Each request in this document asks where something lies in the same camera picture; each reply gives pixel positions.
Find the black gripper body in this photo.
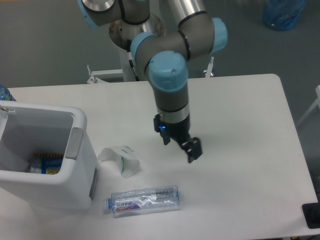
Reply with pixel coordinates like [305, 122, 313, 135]
[153, 113, 191, 149]

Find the clear plastic water bottle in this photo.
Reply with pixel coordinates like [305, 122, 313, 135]
[103, 185, 180, 217]

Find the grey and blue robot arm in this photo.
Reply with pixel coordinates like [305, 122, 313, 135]
[78, 0, 228, 163]

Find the white trash can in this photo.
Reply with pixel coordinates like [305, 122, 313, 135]
[0, 100, 99, 210]

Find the blue snack packet in bin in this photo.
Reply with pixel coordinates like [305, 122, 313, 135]
[29, 152, 64, 175]

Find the black device at table corner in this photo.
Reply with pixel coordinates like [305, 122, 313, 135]
[302, 202, 320, 229]

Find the blue bottle at left edge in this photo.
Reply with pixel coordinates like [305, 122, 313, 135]
[0, 84, 16, 101]

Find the white levelling foot bracket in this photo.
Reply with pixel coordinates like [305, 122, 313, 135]
[203, 56, 215, 78]

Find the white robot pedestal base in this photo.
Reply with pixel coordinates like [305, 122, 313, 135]
[86, 14, 166, 85]

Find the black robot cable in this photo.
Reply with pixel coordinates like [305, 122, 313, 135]
[126, 38, 140, 82]

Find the white frame at right edge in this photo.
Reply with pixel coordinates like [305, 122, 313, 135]
[296, 85, 320, 128]

